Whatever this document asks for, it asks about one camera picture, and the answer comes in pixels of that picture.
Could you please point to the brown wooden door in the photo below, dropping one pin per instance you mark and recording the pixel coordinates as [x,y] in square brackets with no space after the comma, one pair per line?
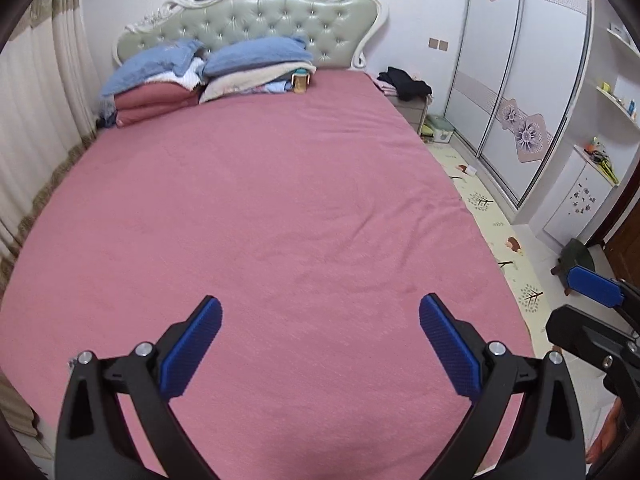
[618,233]

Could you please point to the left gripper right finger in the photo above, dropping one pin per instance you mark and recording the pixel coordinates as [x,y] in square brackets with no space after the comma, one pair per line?
[523,422]

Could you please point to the dark green stool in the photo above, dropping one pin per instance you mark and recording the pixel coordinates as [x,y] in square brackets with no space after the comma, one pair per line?
[574,253]

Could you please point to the black clothes pile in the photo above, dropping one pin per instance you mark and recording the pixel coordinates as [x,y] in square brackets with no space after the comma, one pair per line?
[407,88]

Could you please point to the beige curtain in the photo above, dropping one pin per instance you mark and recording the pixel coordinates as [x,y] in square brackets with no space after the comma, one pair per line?
[48,115]

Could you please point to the cream pillow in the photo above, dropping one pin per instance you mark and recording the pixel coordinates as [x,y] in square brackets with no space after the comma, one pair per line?
[243,80]

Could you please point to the white shelf cabinet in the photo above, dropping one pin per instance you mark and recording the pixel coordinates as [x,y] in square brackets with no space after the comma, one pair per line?
[592,163]

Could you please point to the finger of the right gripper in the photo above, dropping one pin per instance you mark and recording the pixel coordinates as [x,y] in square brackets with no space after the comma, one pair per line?
[620,296]
[589,339]

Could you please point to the person's right hand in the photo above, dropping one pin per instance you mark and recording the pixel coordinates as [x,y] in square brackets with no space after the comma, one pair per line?
[606,435]

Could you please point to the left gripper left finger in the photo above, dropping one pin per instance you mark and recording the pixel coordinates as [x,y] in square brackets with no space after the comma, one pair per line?
[94,441]

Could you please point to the grey bedside table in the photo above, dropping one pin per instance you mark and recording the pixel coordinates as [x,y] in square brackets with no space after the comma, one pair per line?
[414,111]

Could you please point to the white sliding wardrobe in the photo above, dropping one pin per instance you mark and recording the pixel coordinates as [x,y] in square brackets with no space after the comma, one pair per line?
[519,68]

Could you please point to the green white storage box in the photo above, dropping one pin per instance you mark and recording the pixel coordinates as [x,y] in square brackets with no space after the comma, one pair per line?
[437,129]

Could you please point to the blue pillow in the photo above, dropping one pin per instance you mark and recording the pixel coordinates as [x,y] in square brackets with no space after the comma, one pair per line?
[255,53]
[173,57]

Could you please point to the green tufted headboard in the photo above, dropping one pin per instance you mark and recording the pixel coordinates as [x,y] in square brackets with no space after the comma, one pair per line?
[336,31]

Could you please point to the pink bed sheet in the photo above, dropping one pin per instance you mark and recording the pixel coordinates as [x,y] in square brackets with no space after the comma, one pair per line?
[319,221]

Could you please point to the blue pillow right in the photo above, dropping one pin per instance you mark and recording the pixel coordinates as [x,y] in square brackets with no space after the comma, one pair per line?
[255,53]

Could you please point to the blue pillow left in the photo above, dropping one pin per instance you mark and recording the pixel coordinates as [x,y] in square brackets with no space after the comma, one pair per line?
[173,57]

